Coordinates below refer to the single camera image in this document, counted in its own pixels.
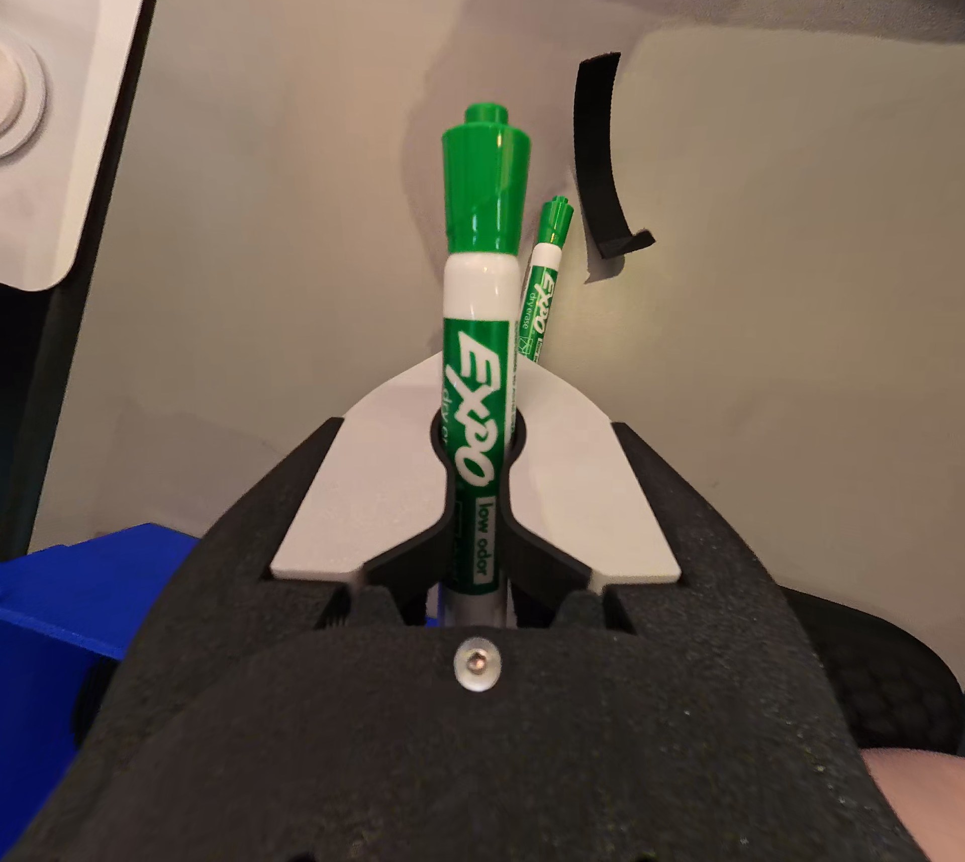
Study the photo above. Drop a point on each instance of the person's left forearm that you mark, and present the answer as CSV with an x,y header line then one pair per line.
x,y
920,802

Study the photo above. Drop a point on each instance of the green dry-erase marker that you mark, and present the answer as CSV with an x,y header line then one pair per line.
x,y
544,274
482,213

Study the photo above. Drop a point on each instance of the blue plastic bin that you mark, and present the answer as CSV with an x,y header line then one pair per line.
x,y
60,613

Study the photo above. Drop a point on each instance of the white sign stand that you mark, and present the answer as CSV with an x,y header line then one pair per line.
x,y
68,85

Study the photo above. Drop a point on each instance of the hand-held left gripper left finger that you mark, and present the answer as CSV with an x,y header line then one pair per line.
x,y
362,485

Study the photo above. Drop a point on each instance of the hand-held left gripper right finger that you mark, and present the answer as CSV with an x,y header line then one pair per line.
x,y
595,492

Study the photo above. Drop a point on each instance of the black mesh armrest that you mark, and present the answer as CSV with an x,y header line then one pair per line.
x,y
889,681

